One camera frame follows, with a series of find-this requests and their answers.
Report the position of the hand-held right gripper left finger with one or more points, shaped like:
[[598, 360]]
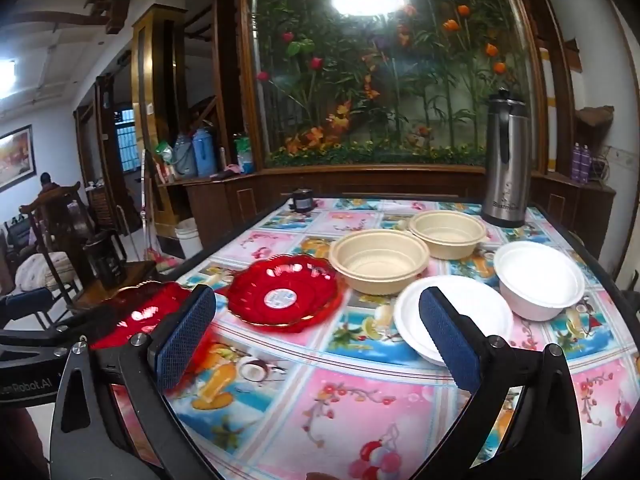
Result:
[[184, 342]]

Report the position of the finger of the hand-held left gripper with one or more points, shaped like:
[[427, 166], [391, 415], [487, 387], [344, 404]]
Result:
[[30, 302]]

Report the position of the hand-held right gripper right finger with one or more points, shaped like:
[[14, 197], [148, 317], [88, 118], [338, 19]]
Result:
[[450, 342]]

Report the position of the red plastic plate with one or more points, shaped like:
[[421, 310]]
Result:
[[280, 300], [150, 310]]

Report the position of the small beige paper bowl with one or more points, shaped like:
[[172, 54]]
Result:
[[447, 235]]

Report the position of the white foam bowl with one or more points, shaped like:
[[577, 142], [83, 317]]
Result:
[[540, 280]]

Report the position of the white cushion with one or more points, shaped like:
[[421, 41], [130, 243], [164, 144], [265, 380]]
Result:
[[40, 272]]

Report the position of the wooden stool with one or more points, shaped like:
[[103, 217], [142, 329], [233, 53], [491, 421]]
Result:
[[135, 275]]

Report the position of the black pitcher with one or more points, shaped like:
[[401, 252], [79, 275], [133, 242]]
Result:
[[106, 262]]

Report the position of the dark wooden chair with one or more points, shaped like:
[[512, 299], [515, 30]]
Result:
[[55, 220]]

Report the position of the white plastic bucket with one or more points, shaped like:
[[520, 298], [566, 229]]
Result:
[[189, 239]]

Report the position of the printed fruit tablecloth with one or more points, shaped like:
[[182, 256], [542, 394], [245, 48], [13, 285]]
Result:
[[340, 400]]

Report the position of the low wooden cabinet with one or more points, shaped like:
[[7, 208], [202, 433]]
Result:
[[250, 195]]

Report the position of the stainless steel thermos jug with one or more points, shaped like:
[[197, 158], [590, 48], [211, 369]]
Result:
[[505, 170]]

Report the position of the large clear water bottle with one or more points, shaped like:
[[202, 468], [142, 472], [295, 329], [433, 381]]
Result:
[[183, 159]]

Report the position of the small black round container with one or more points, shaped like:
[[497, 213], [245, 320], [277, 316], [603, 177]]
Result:
[[302, 201]]

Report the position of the blue thermos flask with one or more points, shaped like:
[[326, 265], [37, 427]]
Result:
[[203, 155]]

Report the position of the green and white packet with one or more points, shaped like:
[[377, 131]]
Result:
[[245, 154]]

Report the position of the artificial plant display panel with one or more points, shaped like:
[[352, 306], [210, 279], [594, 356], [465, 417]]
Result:
[[375, 110]]

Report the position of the framed wall painting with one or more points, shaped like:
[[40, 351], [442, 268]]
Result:
[[15, 157]]

